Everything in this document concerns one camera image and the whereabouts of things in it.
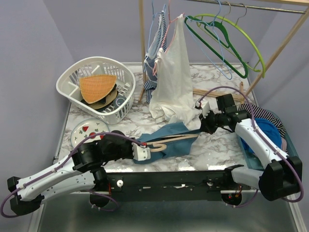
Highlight white plastic laundry basket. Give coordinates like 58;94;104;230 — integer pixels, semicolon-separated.
56;57;136;124

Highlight dark plates in basket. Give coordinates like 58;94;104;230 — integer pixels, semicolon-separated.
81;84;126;113

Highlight dark green plastic hanger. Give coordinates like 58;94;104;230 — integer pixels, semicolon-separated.
183;14;249;78

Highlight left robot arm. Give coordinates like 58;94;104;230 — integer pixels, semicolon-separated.
5;130;142;217

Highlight orange woven mat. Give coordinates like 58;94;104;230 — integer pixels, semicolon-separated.
79;74;117;104

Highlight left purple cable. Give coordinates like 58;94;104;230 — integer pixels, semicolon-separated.
0;131;147;219

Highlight lime green hanger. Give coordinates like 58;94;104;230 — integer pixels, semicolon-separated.
194;14;265;79

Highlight teal plastic bin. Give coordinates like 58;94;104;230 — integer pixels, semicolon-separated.
238;110;302;174

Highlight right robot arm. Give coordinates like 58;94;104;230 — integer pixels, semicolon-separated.
195;94;304;202

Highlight black white striped garment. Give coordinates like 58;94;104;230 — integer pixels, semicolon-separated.
238;103;286;137

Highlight wooden clothes rack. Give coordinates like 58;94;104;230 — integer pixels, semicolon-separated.
138;0;309;103

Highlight beige wooden hanger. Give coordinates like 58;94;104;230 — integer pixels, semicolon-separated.
146;134;198;152

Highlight purple cable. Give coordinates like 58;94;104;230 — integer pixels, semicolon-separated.
0;131;147;219
197;86;304;209

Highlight light blue wire hanger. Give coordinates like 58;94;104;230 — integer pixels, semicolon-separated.
146;1;166;58

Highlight white tank top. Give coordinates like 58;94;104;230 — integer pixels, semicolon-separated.
149;14;198;127

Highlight pink garment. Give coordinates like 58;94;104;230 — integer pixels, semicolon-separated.
281;138;287;152

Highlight watermelon pattern plate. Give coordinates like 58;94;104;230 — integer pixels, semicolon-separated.
70;118;110;148

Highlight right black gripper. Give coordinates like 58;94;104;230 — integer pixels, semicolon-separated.
199;108;225;134

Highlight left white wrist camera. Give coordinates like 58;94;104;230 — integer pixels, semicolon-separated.
132;143;151;161

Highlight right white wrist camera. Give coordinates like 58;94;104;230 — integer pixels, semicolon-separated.
195;100;211;118

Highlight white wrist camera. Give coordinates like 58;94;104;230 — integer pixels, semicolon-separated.
195;100;211;118
132;143;151;161

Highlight teal blue tank top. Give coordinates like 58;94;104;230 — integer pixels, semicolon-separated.
133;122;200;164

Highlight blue striped garment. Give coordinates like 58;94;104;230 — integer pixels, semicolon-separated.
143;10;167;103

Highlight pink wire hanger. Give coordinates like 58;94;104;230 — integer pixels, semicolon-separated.
153;0;186;75

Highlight light blue plastic hanger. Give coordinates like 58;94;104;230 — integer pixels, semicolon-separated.
184;0;236;80

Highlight bright blue garment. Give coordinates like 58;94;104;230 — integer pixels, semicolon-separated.
255;118;282;148

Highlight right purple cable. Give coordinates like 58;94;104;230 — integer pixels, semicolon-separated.
197;86;304;209

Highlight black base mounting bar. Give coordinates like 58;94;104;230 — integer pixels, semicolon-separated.
90;170;239;202

